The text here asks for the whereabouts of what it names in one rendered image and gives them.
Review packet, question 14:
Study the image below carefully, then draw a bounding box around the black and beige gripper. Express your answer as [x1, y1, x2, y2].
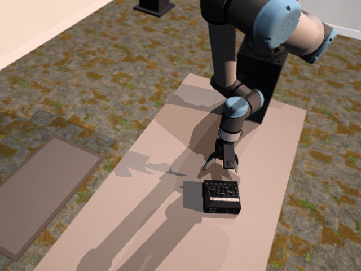
[202, 138, 239, 173]

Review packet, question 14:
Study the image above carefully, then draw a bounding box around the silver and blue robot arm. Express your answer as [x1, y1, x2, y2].
[200, 0, 337, 142]

